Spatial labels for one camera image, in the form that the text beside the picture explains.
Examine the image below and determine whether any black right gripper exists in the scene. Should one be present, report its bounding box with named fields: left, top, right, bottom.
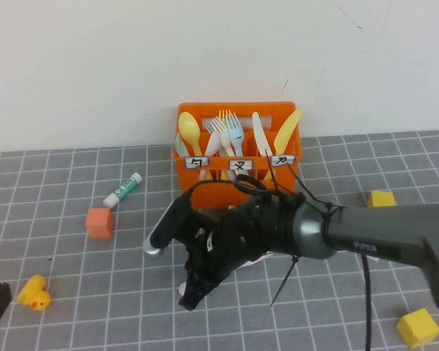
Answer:
left=174, top=195, right=301, bottom=312

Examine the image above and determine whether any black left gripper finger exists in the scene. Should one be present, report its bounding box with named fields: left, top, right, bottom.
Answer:
left=0, top=279, right=13, bottom=319

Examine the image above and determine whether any large pink plastic fork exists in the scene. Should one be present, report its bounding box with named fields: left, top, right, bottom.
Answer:
left=178, top=251, right=275, bottom=296

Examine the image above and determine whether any light blue plastic fork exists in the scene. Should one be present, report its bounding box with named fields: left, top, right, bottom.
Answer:
left=225, top=112, right=245, bottom=158

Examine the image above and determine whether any orange plastic cutlery holder crate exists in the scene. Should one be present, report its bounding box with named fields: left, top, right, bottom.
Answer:
left=172, top=101, right=301, bottom=209

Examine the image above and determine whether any yellow rubber duck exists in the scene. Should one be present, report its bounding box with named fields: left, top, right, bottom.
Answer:
left=17, top=274, right=52, bottom=312

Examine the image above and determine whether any black zip tie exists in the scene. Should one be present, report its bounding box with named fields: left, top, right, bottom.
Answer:
left=288, top=166, right=347, bottom=220
left=264, top=147, right=280, bottom=192
left=269, top=255, right=301, bottom=307

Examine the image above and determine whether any orange foam cube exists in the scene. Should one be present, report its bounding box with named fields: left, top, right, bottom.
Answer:
left=85, top=207, right=115, bottom=240

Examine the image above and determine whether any white label reading 勺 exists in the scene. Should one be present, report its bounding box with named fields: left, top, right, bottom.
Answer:
left=184, top=156, right=209, bottom=170

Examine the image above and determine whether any white green glue stick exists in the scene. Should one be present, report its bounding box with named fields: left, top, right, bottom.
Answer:
left=102, top=172, right=143, bottom=209

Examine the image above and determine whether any white label reading 叉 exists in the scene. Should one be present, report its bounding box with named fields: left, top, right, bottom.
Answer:
left=229, top=159, right=254, bottom=172

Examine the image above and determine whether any white plastic fork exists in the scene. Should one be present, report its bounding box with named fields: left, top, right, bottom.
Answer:
left=211, top=116, right=232, bottom=181
left=199, top=122, right=221, bottom=181

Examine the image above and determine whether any pale green plastic spoon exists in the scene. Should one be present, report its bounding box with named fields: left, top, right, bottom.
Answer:
left=174, top=131, right=188, bottom=156

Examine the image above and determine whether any white label reading 刀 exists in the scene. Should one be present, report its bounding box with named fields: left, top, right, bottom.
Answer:
left=270, top=154, right=296, bottom=167

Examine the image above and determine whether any yellow plastic spoon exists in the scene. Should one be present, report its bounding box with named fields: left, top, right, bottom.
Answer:
left=178, top=111, right=205, bottom=157

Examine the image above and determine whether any white plastic knife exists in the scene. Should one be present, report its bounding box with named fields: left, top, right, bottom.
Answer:
left=251, top=111, right=274, bottom=156

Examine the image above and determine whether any yellow plastic knife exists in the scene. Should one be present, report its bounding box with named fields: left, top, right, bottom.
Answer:
left=263, top=107, right=304, bottom=181

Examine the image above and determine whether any yellow foam cube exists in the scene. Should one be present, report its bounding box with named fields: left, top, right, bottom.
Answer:
left=367, top=189, right=396, bottom=208
left=395, top=307, right=439, bottom=350

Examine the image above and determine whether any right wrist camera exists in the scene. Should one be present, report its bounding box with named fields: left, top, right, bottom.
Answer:
left=142, top=199, right=195, bottom=259

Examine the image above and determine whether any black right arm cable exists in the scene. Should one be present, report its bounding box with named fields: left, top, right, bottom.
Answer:
left=186, top=174, right=373, bottom=351

